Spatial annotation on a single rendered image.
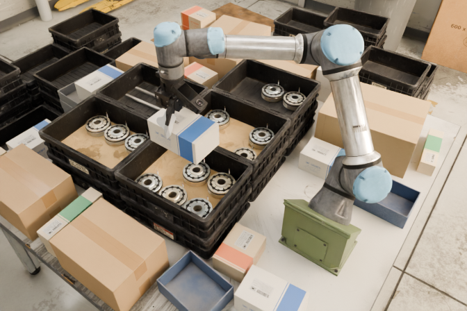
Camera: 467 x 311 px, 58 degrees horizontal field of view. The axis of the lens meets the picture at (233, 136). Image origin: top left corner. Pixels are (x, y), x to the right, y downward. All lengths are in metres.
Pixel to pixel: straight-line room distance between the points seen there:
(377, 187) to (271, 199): 0.52
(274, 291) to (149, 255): 0.40
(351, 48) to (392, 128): 0.63
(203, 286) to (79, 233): 0.44
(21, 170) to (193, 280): 0.76
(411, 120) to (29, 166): 1.51
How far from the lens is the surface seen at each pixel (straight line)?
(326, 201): 1.45
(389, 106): 1.92
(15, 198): 1.68
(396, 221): 1.72
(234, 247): 1.48
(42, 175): 1.72
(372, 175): 1.31
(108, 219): 1.50
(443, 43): 4.11
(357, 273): 1.58
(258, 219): 1.65
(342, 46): 1.25
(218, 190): 1.53
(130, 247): 1.42
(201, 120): 1.37
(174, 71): 1.24
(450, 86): 3.89
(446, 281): 2.55
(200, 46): 1.20
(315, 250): 1.51
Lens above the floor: 2.02
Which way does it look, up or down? 42 degrees down
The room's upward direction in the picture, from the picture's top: straight up
